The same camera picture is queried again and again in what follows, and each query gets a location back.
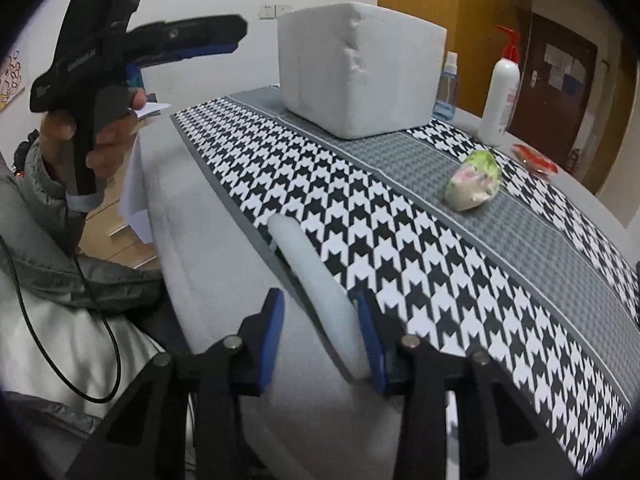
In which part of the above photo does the white foam box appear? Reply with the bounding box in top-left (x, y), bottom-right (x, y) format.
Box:
top-left (276, 2), bottom-right (447, 141)

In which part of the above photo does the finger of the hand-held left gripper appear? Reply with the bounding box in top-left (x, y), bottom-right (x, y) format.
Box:
top-left (126, 14), bottom-right (249, 59)
top-left (131, 41), bottom-right (239, 68)

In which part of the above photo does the red snack packet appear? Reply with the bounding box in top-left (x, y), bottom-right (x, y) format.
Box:
top-left (511, 142), bottom-right (558, 175)

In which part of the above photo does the white paper notice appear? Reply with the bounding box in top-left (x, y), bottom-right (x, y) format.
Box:
top-left (544, 44), bottom-right (586, 81)

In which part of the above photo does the person's torso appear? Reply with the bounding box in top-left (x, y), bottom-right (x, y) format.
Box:
top-left (0, 160), bottom-right (201, 480)

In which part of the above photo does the white lotion pump bottle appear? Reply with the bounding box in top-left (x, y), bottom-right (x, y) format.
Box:
top-left (477, 25), bottom-right (521, 147)

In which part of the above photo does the wooden drawer cabinet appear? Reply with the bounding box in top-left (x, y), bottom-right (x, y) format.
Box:
top-left (77, 195), bottom-right (161, 273)

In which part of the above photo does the black cable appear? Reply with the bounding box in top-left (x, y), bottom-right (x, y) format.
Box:
top-left (0, 195), bottom-right (123, 403)

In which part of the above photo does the wall poster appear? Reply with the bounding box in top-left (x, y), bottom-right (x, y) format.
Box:
top-left (0, 50), bottom-right (26, 111)

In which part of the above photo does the grey mattress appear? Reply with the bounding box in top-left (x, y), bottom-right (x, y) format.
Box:
top-left (127, 82), bottom-right (640, 480)

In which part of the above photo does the white paper sheet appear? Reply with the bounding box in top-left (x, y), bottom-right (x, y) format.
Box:
top-left (134, 101), bottom-right (171, 120)
top-left (120, 125), bottom-right (156, 243)

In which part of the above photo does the white towel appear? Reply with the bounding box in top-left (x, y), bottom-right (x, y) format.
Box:
top-left (267, 212), bottom-right (373, 381)

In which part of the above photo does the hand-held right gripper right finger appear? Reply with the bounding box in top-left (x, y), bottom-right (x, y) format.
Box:
top-left (354, 289), bottom-right (573, 480)

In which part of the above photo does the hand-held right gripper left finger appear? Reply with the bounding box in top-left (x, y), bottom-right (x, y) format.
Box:
top-left (65, 287), bottom-right (286, 480)

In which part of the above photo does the blue spray bottle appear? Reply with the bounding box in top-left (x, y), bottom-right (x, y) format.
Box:
top-left (432, 51), bottom-right (460, 121)

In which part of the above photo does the dark brown door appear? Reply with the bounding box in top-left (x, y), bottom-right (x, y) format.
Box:
top-left (510, 10), bottom-right (601, 148)

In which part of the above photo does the green tissue packet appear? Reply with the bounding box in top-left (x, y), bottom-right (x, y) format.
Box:
top-left (442, 149), bottom-right (503, 212)

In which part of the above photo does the person's left forearm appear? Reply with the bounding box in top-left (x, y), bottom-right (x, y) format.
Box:
top-left (20, 140), bottom-right (166, 321)

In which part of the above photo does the person's left hand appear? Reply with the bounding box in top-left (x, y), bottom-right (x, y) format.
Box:
top-left (39, 87), bottom-right (151, 196)

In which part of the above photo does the wooden side door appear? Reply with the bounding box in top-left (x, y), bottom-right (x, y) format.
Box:
top-left (582, 65), bottom-right (631, 196)

